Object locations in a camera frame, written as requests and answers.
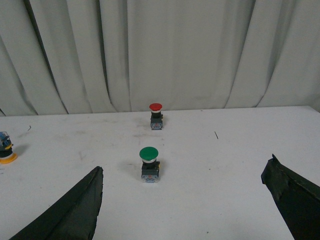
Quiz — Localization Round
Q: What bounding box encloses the red push button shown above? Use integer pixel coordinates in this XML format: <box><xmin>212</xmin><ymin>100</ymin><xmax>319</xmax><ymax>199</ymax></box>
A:
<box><xmin>149</xmin><ymin>102</ymin><xmax>163</xmax><ymax>130</ymax></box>

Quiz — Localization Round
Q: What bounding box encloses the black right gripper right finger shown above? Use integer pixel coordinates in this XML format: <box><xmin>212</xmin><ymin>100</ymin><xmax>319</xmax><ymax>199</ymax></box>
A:
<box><xmin>261</xmin><ymin>155</ymin><xmax>320</xmax><ymax>240</ymax></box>

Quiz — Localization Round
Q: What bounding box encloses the green push button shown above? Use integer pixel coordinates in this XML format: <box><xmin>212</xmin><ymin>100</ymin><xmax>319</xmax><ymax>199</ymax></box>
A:
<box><xmin>139</xmin><ymin>146</ymin><xmax>160</xmax><ymax>183</ymax></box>

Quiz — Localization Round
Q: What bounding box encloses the yellow push button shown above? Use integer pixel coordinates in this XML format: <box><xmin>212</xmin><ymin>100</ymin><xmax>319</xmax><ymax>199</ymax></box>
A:
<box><xmin>0</xmin><ymin>131</ymin><xmax>18</xmax><ymax>164</ymax></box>

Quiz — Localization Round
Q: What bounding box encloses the grey curtain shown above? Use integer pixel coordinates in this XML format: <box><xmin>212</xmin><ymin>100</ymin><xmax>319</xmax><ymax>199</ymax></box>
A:
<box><xmin>0</xmin><ymin>0</ymin><xmax>320</xmax><ymax>116</ymax></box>

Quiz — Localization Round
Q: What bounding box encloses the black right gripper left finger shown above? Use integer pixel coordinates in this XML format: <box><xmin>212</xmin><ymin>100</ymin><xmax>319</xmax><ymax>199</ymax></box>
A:
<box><xmin>11</xmin><ymin>166</ymin><xmax>104</xmax><ymax>240</ymax></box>

